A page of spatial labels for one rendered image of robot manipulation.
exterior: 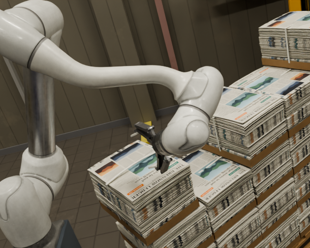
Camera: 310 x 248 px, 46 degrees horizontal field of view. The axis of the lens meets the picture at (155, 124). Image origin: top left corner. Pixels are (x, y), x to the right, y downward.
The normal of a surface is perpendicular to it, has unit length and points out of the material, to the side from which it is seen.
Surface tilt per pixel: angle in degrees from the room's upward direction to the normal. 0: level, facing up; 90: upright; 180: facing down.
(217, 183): 1
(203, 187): 1
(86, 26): 90
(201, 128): 62
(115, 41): 90
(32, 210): 87
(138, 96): 90
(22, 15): 46
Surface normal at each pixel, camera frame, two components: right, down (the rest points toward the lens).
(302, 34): -0.79, 0.45
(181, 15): 0.03, 0.44
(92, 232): -0.26, -0.86
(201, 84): 0.15, -0.33
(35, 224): 0.72, 0.14
